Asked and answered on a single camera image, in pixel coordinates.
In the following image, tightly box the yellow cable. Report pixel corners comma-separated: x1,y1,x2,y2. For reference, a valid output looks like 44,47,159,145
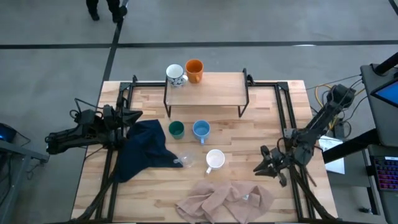
314,83,366,131

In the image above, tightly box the black monitor pole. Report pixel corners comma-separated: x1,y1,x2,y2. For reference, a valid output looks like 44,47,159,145
374,52,398,75

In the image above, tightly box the green plastic cup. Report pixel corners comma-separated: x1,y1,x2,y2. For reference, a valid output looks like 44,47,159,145
168,120,185,140

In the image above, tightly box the beige cloth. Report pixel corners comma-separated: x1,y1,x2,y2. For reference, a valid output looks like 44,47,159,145
175,179,275,224

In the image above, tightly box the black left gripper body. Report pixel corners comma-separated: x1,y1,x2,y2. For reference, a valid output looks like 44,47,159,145
102,105,125,141

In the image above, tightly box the orange mug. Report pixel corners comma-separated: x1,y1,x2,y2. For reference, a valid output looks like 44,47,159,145
185,58,205,84

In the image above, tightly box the navy blue cloth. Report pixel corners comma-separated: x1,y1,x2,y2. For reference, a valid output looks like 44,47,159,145
115,118,184,184

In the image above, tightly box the white blue floral mug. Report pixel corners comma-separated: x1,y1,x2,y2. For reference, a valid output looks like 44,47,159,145
165,63,189,88

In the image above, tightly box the wooden shelf black metal frame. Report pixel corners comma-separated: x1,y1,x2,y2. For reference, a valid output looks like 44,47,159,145
164,67,253,119

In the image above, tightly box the black aluminium table frame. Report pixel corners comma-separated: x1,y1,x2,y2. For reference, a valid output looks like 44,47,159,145
70,73,341,224

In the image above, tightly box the white paper sheet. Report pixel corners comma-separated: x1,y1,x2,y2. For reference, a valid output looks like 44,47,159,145
318,135,346,175

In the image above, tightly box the blue-lit black device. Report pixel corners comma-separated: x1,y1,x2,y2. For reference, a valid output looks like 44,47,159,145
0,123,19,144

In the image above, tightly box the clear glass mug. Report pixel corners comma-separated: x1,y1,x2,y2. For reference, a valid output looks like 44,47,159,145
173,149,195,169

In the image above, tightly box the grey side table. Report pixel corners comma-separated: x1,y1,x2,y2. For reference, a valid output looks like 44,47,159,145
0,138,50,224

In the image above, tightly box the person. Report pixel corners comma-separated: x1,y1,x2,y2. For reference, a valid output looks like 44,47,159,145
85,0,128,24

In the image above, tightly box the backlit laptop keyboard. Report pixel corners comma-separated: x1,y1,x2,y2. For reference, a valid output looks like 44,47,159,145
371,155,398,192

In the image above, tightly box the blue lit screen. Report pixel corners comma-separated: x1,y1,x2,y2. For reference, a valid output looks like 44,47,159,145
369,79,398,108

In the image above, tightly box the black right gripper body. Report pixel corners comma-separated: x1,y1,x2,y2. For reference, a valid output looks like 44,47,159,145
264,148,292,187

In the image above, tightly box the grey equipment cart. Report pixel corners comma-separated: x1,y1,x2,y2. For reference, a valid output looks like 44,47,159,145
359,63,398,147

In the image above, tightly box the light blue mug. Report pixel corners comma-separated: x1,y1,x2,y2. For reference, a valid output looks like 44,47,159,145
192,119,211,146

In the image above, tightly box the black metal beam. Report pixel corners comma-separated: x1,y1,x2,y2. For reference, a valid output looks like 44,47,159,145
322,129,379,164

